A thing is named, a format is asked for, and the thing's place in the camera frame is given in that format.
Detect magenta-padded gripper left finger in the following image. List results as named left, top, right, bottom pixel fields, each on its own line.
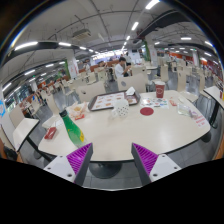
left=43, top=142, right=94, bottom=187

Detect white polka-dot mug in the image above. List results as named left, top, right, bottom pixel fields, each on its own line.
left=111, top=98, right=130, bottom=118

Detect person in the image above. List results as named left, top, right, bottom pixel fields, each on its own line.
left=114, top=56, right=132, bottom=79

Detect brown food tray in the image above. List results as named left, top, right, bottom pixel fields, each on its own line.
left=87, top=90, right=141, bottom=112

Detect ceiling air conditioner unit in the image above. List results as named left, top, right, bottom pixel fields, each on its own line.
left=71, top=28, right=93, bottom=40

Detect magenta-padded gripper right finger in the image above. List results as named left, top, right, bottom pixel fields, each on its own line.
left=130, top=142, right=183, bottom=187

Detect clear plastic bag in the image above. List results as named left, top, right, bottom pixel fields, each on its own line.
left=177, top=102, right=194, bottom=118

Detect red pouch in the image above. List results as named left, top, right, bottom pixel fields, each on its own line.
left=44, top=126, right=58, bottom=140

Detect colourful sticker sheet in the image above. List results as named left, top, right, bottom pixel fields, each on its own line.
left=139, top=97, right=170, bottom=109

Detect white black-edged side table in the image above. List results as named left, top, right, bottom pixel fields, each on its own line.
left=12, top=117, right=40, bottom=153
left=203, top=85, right=224, bottom=111

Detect beige chairs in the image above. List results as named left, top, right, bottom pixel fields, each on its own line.
left=9, top=56, right=222, bottom=131

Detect flat round red coaster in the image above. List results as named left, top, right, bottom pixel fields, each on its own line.
left=139, top=106, right=155, bottom=117

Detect green drink bottle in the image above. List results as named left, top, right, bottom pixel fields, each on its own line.
left=59, top=109, right=87, bottom=148

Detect crumpled white napkin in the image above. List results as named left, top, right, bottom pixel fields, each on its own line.
left=124, top=86, right=137, bottom=97

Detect ceiling lights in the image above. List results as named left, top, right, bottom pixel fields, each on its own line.
left=1, top=0, right=215, bottom=92

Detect snack bag with fries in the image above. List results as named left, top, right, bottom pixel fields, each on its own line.
left=65, top=101, right=88, bottom=121

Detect red paper cup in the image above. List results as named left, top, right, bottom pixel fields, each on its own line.
left=154, top=80, right=167, bottom=99

